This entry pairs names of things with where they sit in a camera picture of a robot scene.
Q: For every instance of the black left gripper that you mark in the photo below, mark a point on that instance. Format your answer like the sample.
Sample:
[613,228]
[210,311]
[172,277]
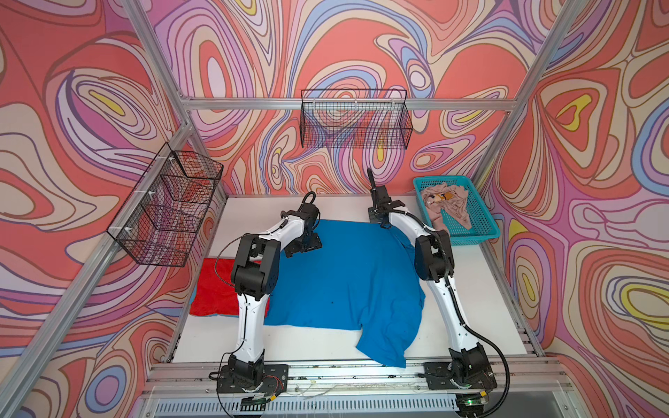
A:
[316,243]

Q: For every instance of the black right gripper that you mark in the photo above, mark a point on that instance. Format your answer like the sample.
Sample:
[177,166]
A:
[374,215]

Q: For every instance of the blue t shirt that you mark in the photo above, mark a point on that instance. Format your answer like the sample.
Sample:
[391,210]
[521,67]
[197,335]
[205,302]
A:
[362,279]

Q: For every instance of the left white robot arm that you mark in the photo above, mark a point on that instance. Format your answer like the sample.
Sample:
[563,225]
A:
[255,273]

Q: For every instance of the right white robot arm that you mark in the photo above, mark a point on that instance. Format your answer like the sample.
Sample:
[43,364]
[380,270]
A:
[435,264]

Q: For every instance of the teal plastic laundry basket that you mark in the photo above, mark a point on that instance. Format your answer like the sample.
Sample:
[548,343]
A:
[483,225]

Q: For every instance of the beige t shirt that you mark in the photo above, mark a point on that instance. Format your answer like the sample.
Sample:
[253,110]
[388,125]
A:
[452,200]

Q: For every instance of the folded red t shirt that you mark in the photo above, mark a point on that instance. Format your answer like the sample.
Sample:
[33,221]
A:
[213,296]

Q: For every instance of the aluminium horizontal back bar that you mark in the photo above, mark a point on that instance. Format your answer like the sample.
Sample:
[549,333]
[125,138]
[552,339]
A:
[191,104]

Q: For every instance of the black wire basket back wall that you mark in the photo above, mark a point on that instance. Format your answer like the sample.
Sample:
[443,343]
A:
[336,125]

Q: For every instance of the black wire basket wall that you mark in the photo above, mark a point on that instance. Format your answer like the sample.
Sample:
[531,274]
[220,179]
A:
[168,207]
[336,125]

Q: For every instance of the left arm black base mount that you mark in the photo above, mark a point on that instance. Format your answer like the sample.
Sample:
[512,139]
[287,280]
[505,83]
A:
[237,376]

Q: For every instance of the black wire basket left wall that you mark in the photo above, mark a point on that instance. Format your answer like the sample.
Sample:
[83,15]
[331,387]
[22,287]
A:
[168,207]

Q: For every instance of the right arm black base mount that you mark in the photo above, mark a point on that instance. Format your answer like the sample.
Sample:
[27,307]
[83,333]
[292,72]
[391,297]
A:
[467,369]

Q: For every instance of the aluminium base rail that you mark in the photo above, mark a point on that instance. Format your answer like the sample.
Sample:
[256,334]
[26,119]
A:
[528,386]

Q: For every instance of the aluminium frame corner post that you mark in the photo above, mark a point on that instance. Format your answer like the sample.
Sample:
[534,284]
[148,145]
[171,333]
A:
[555,37]

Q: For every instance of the aluminium left frame post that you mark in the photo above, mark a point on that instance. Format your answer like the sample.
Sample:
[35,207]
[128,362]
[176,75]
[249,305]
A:
[89,113]

